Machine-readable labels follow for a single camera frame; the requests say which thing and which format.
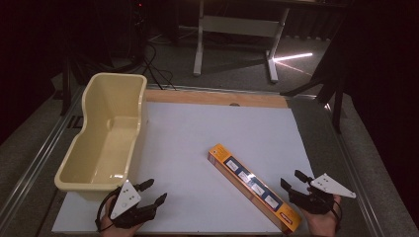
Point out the wooden board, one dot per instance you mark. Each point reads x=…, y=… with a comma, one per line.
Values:
x=214, y=97

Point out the cream plastic tub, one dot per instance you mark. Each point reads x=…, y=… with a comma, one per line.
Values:
x=108, y=138

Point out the black stand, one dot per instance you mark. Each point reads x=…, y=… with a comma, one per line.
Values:
x=337, y=105
x=66, y=89

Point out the person's right hand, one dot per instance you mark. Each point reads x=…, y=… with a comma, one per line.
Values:
x=321, y=223

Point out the white metal table frame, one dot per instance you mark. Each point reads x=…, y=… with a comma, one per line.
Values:
x=240, y=26

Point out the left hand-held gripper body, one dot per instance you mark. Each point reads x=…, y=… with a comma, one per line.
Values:
x=126, y=199

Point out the black equipment tower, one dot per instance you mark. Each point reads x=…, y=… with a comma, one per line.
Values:
x=138, y=33

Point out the long orange box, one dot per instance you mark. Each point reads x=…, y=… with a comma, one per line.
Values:
x=251, y=183

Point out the metal rail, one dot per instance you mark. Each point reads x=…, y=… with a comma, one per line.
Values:
x=355, y=177
x=36, y=158

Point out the person's left hand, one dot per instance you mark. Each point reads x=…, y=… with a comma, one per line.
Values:
x=115, y=231

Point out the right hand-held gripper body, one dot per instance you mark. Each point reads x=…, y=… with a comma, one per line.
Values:
x=324, y=192

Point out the white sheet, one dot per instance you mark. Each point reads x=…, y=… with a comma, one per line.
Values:
x=197, y=138

